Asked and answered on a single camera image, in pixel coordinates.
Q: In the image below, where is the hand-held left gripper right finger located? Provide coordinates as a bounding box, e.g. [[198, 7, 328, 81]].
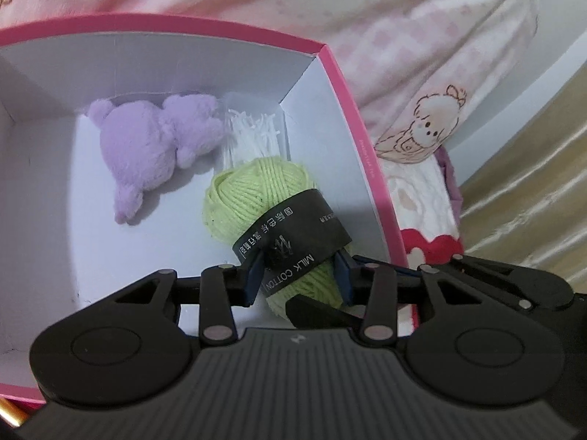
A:
[[333, 251, 482, 349]]

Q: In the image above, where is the beige headboard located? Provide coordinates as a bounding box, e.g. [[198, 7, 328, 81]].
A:
[[452, 59, 587, 294]]

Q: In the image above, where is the green yarn ball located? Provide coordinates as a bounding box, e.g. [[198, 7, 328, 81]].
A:
[[203, 156, 354, 319]]

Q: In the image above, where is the clear floss pick box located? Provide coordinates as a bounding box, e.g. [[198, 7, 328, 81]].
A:
[[220, 93, 292, 175]]

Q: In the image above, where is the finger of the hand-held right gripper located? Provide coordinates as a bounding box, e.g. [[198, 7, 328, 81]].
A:
[[285, 294, 368, 327]]

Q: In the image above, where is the pink cardboard box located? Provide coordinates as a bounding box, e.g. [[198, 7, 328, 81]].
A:
[[0, 13, 423, 406]]

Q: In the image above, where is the purple plush bear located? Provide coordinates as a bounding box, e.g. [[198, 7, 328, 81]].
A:
[[87, 93, 225, 225]]

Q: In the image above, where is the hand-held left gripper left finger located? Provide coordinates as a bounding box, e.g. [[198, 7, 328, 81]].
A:
[[89, 246, 269, 348]]

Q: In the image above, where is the purple cloth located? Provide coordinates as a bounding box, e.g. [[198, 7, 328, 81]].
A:
[[435, 146, 465, 239]]

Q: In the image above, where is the pink printed blanket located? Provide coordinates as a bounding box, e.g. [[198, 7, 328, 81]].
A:
[[0, 0, 539, 166]]

